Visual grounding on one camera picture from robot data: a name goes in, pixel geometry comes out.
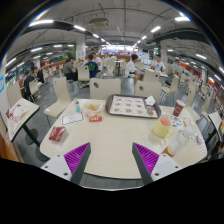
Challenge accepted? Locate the beige chair left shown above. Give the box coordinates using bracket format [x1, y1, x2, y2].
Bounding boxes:
[44, 77, 72, 121]

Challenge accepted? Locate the small red sauce packet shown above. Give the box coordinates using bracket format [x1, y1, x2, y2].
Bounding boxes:
[89, 115, 102, 122]

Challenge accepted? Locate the beige chair behind table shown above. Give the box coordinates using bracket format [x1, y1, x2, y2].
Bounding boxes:
[90, 78, 121, 100]

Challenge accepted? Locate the printed paper leaflet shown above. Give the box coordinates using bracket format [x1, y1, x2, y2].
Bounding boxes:
[162, 112, 184, 130]

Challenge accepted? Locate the white paper receipt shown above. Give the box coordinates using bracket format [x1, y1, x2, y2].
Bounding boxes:
[62, 113, 84, 125]

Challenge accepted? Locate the red paper cup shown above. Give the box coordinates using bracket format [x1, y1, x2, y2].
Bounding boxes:
[173, 100, 185, 117]

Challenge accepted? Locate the small blue-green bottle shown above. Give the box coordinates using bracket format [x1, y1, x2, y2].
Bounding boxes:
[75, 101, 81, 112]

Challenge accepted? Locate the red fries carton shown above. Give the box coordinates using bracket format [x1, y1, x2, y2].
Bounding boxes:
[49, 126, 65, 142]

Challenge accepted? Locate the crumpled white napkin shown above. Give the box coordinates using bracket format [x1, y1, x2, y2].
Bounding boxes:
[145, 96, 155, 106]

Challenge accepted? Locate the person in black shirt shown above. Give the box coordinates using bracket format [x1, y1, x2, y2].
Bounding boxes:
[24, 67, 41, 99]

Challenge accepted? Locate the yellow pink mug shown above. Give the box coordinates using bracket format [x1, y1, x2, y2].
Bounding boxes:
[154, 115, 172, 138]

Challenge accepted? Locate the left side table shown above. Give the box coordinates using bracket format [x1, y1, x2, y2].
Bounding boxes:
[7, 98, 49, 161]

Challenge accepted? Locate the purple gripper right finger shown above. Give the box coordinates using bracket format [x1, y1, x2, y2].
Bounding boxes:
[132, 143, 182, 185]

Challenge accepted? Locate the beige chair right behind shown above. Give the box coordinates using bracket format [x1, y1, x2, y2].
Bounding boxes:
[134, 80, 162, 103]

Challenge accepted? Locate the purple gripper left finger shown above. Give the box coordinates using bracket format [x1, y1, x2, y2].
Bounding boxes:
[42, 143, 91, 185]

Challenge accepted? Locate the person in blue shirt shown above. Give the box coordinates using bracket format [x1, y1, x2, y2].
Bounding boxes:
[86, 54, 99, 78]

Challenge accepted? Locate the person in white shirt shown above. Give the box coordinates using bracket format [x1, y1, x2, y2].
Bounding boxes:
[125, 54, 139, 82]

